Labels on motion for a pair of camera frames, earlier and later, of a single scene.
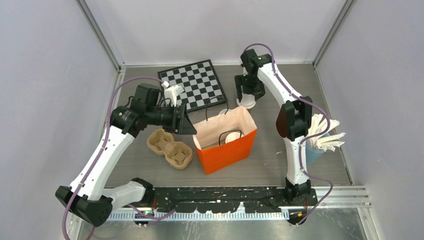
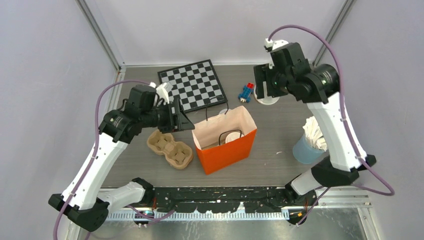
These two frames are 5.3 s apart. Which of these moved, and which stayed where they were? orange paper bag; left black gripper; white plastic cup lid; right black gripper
Moved: right black gripper
Stayed: white plastic cup lid; left black gripper; orange paper bag
